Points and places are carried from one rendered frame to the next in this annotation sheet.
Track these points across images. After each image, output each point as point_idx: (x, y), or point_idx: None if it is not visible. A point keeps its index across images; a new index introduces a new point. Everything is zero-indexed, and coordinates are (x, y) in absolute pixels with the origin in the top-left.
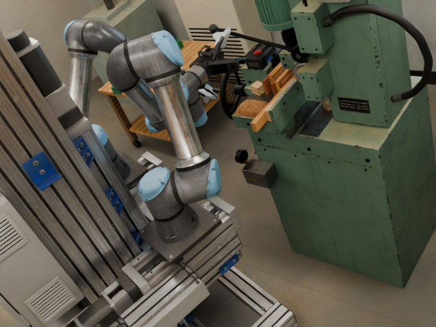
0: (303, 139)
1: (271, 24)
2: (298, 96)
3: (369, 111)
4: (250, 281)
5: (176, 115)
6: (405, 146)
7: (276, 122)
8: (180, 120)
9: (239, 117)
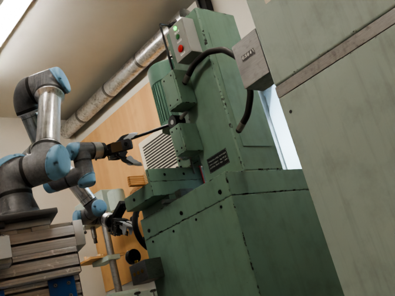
0: (177, 203)
1: (164, 120)
2: (183, 181)
3: (228, 160)
4: None
5: (45, 110)
6: (272, 205)
7: (152, 182)
8: (47, 113)
9: (129, 197)
